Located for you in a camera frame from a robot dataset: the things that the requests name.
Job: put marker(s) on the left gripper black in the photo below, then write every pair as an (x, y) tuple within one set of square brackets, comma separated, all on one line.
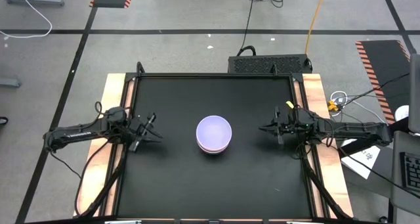
[(138, 132)]

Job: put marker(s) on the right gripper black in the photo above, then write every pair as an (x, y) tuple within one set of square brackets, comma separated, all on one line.
[(290, 127)]

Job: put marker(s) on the lavender ribbed bowl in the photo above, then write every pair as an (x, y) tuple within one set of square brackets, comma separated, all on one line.
[(213, 132)]

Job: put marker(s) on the pink ribbed bowl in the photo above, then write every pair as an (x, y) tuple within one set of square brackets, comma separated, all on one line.
[(213, 151)]

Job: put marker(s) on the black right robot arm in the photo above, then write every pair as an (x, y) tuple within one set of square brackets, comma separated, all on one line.
[(357, 130)]

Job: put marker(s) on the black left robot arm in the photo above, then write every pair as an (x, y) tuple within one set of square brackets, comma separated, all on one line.
[(78, 134)]

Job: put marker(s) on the yellow tape tag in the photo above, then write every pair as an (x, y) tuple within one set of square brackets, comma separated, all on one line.
[(290, 104)]

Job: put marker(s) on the black computer case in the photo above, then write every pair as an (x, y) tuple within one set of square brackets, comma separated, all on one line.
[(269, 64)]

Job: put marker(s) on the white paper sheet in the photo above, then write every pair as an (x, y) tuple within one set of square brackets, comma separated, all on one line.
[(364, 165)]

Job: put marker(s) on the grey desk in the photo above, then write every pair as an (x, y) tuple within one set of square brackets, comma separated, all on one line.
[(395, 171)]

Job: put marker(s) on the white cup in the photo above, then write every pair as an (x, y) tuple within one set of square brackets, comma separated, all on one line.
[(402, 114)]

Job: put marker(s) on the black keyboard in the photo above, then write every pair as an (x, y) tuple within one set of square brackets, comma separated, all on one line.
[(411, 173)]

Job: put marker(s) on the grey monitor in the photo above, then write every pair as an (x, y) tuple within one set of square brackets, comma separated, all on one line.
[(415, 92)]

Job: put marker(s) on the small black floor object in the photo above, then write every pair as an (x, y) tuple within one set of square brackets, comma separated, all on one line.
[(3, 120)]

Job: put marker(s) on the grey table foot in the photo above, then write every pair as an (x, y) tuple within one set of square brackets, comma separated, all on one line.
[(10, 82)]

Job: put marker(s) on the black aluminium table frame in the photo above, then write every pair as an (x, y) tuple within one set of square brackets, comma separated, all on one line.
[(213, 75)]

